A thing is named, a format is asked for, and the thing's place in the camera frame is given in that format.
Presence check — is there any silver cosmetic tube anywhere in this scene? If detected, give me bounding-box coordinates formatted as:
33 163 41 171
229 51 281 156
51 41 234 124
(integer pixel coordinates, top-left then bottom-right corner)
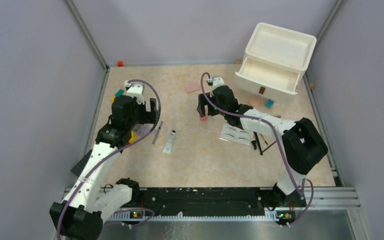
162 130 176 155

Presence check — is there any white drawer organizer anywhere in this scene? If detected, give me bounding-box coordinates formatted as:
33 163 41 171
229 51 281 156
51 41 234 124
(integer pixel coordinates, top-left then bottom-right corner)
235 22 317 104

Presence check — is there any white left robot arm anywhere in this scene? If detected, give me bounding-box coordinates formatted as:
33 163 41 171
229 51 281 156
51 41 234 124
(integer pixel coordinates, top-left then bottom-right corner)
49 95 161 240

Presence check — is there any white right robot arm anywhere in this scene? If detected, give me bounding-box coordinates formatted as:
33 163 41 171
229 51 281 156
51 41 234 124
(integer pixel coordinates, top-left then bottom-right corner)
197 85 329 206

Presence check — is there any round peach makeup puff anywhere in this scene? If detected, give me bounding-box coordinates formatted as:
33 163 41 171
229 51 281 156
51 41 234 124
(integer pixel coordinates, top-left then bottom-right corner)
248 96 261 107

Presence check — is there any black makeup brush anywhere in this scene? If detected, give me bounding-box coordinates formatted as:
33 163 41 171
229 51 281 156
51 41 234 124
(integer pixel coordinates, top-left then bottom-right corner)
251 132 263 156

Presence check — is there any pink rectangular sponge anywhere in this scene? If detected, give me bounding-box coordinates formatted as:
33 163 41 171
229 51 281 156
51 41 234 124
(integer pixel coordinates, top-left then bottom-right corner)
184 82 201 94

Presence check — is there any clear purple plastic bag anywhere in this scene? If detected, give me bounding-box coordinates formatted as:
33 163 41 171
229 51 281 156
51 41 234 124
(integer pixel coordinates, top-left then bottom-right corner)
134 123 154 136

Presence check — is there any teal toy block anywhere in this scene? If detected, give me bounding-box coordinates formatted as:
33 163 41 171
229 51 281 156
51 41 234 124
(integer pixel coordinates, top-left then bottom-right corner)
114 89 125 97

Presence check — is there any red yellow toy block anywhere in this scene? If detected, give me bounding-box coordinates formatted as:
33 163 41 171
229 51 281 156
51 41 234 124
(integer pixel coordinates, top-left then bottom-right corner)
127 131 137 145

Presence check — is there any eyebrow stencil sheet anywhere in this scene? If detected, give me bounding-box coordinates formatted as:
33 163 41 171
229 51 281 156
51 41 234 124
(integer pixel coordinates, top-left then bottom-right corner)
219 124 254 146

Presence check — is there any blue toy cube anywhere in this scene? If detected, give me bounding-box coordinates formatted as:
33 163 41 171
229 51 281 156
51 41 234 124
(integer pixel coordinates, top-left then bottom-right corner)
265 99 274 109

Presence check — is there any thin black eyeliner brush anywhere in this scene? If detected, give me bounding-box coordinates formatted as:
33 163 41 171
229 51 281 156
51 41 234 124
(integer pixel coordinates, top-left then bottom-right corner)
262 141 277 153

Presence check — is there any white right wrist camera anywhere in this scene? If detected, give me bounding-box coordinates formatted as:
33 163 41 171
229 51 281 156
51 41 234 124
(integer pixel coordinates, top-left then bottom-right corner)
206 76 225 90

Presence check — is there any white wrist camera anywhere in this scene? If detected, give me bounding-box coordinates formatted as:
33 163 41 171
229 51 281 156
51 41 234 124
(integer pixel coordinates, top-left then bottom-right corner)
206 76 225 90
124 81 146 105

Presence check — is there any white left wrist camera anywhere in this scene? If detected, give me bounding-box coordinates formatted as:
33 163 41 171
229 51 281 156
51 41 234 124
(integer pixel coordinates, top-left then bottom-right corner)
124 81 146 105

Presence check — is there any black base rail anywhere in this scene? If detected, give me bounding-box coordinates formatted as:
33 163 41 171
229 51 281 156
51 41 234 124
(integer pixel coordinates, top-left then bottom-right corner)
129 187 274 217

